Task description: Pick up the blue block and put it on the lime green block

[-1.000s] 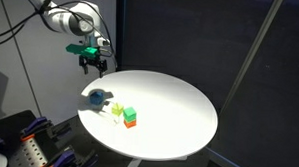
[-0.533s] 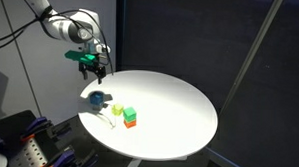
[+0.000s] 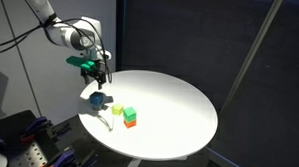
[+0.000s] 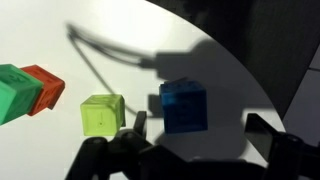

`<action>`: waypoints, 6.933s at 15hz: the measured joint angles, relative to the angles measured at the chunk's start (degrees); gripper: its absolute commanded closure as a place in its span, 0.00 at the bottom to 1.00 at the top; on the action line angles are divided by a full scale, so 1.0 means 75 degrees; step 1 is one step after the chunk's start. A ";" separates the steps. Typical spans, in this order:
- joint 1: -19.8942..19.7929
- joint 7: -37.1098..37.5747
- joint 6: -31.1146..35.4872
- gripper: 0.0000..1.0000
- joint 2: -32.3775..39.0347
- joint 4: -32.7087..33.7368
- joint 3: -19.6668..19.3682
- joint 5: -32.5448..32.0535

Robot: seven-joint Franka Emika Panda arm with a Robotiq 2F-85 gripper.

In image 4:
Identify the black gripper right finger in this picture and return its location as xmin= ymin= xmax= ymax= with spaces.
xmin=244 ymin=113 xmax=320 ymax=180

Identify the blue block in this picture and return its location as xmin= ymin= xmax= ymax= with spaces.
xmin=158 ymin=79 xmax=209 ymax=135

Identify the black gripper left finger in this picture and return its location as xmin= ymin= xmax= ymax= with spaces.
xmin=64 ymin=110 xmax=188 ymax=180

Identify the lime green block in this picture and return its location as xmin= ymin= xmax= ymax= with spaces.
xmin=79 ymin=94 xmax=127 ymax=137

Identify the orange red block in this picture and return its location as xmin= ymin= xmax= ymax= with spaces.
xmin=20 ymin=64 xmax=66 ymax=117

